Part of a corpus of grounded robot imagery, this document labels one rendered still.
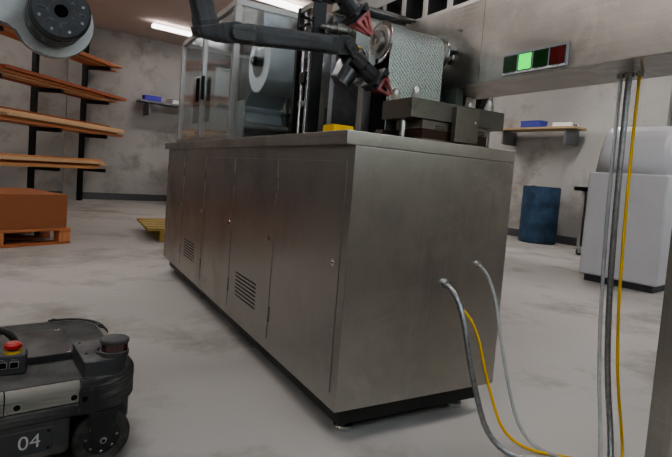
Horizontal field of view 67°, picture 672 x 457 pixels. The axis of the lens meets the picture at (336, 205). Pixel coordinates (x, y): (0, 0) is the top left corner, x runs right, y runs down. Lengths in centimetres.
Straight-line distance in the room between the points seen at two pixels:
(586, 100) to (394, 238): 709
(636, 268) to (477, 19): 336
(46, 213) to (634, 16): 433
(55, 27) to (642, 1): 150
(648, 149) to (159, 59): 821
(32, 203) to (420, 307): 374
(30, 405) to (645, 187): 451
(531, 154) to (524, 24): 695
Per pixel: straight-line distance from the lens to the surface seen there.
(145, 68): 1026
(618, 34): 162
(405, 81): 183
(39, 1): 153
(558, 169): 846
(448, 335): 171
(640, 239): 493
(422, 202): 154
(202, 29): 143
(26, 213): 476
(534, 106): 882
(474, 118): 172
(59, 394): 140
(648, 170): 497
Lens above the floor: 78
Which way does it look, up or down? 3 degrees down
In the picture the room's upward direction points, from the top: 5 degrees clockwise
